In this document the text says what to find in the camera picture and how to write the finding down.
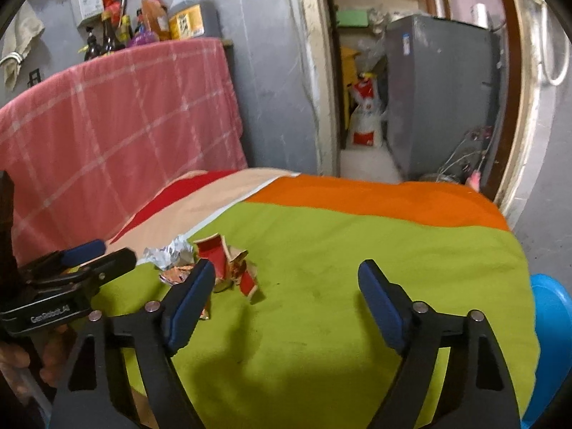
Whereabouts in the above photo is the green box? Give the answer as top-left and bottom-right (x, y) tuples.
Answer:
(335, 9), (370, 28)

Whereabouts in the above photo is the orange wrapper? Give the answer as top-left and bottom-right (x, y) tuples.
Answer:
(158, 263), (212, 321)

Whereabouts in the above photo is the silver foil wrapper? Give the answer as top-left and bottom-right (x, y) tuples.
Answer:
(144, 236), (196, 274)

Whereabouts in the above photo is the pink plaid cloth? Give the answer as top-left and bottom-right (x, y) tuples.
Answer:
(0, 37), (249, 269)

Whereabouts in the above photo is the large cooking oil jug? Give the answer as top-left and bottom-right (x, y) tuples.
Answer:
(167, 0), (221, 41)

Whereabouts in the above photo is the metal utensil holder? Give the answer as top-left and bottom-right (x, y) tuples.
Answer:
(71, 0), (106, 26)

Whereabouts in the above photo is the red paper carton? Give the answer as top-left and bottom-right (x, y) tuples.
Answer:
(192, 232), (265, 305)

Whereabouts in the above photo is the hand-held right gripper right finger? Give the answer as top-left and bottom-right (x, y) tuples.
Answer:
(357, 258), (522, 429)

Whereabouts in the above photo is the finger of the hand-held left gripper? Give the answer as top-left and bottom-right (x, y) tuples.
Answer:
(18, 238), (108, 278)
(36, 247), (138, 299)

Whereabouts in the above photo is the colourful striped blanket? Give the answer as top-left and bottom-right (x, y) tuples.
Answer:
(96, 169), (542, 429)

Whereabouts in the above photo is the white red sack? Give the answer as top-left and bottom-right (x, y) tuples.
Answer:
(347, 76), (388, 149)

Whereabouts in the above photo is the beige towel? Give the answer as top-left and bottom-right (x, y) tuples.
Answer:
(0, 2), (46, 91)

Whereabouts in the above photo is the grey washing machine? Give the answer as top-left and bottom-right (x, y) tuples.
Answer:
(384, 14), (505, 182)

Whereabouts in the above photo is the purple plastic bag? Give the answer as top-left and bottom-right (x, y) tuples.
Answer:
(127, 31), (160, 48)

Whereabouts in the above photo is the person's left hand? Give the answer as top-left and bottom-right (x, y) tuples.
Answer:
(0, 324), (71, 396)

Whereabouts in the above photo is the orange snack bag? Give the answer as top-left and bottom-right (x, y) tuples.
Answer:
(140, 0), (171, 42)

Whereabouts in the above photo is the blue plastic bucket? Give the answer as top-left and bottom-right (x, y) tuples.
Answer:
(519, 272), (572, 429)

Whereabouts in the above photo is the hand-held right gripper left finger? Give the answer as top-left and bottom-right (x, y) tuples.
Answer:
(47, 258), (217, 429)

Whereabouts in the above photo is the white door frame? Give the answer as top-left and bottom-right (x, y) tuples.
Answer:
(294, 0), (545, 230)

